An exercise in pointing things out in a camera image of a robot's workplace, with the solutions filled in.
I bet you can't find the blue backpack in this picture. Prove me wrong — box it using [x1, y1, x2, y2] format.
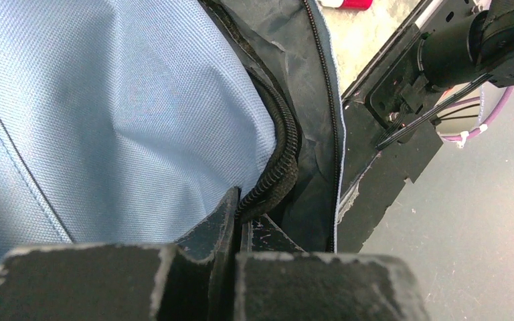
[0, 1, 345, 260]

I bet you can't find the red cap glue bottle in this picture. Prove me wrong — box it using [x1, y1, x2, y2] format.
[319, 0, 373, 11]

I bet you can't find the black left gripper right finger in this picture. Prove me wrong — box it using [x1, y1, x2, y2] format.
[233, 216, 430, 320]

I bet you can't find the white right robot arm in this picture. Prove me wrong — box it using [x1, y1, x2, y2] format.
[418, 1, 514, 88]

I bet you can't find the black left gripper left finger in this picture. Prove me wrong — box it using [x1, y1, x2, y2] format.
[0, 188, 239, 320]

